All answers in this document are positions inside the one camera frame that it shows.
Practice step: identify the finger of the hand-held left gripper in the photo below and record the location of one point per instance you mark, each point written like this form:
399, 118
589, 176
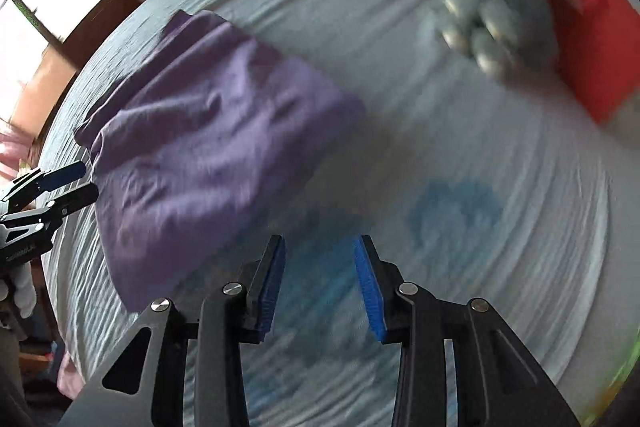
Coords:
75, 201
64, 175

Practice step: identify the pink cloth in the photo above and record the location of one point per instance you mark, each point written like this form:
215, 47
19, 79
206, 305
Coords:
69, 374
11, 149

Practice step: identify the bed with grey sheet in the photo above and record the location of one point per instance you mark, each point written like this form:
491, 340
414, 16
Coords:
410, 122

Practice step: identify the purple cloth garment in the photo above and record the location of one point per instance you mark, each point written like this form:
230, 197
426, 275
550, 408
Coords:
200, 132

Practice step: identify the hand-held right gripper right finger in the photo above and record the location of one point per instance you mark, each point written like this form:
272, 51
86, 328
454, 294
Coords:
368, 287

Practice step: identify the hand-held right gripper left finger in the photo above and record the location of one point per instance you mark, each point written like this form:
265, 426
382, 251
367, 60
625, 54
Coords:
271, 287

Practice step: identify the person's left hand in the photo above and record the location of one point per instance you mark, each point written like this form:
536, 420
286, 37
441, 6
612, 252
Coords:
21, 287

